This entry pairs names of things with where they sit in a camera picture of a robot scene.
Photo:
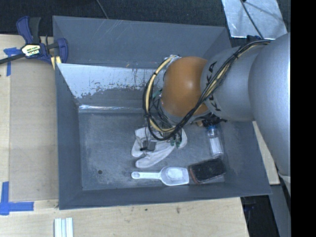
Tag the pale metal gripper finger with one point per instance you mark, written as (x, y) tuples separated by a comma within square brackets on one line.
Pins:
[(142, 140), (143, 148)]

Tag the white cloth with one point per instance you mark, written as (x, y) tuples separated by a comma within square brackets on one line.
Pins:
[(158, 155)]

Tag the white plastic scoop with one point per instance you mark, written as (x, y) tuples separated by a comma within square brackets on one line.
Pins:
[(172, 175)]

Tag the grey metal bin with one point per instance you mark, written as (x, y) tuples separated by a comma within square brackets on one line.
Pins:
[(103, 152)]

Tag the black and brown brush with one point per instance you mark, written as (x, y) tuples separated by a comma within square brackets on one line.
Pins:
[(208, 170)]

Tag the clear plastic bottle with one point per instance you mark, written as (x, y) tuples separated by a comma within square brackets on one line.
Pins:
[(215, 144)]

